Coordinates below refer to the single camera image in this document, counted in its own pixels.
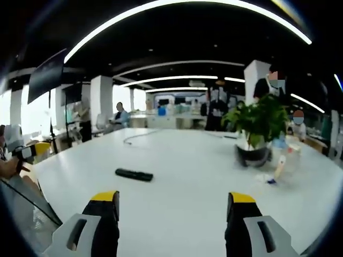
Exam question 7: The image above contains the dark mesh chair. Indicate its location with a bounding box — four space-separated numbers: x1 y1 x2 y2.
0 175 64 254

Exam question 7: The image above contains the black remote control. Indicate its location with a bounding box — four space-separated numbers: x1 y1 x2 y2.
115 168 154 183

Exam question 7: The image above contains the black tripod stand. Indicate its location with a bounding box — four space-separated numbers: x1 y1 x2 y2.
48 90 59 154

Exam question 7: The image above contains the ceiling light strip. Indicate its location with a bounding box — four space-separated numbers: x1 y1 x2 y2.
152 86 209 93
122 75 219 88
290 93 325 114

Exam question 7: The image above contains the grey cable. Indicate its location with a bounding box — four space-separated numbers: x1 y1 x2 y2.
123 129 162 146

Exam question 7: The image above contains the small white bottle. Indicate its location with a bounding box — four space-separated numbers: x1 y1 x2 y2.
273 155 287 179

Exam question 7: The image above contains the clear plastic container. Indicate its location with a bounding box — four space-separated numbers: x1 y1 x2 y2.
283 134 304 156

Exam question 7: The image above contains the large black hanging screen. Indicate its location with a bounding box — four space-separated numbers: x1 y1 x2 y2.
27 48 68 105

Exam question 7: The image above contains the green potted plant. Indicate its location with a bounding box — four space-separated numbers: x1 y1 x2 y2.
220 93 292 169

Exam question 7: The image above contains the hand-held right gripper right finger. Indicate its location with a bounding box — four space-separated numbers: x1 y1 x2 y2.
224 191 301 257

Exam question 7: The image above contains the person's left hand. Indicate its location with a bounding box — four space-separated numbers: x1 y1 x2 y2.
0 157 31 180

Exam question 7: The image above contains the small black screen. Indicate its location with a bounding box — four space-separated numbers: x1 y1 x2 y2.
62 82 83 107

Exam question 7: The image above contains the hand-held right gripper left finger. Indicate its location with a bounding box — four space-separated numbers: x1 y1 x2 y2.
42 190 120 257

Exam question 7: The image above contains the long curved ceiling light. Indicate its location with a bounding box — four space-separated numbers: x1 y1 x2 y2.
63 0 313 64

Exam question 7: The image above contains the white pillar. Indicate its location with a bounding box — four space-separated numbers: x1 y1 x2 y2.
90 75 114 129
243 59 272 101

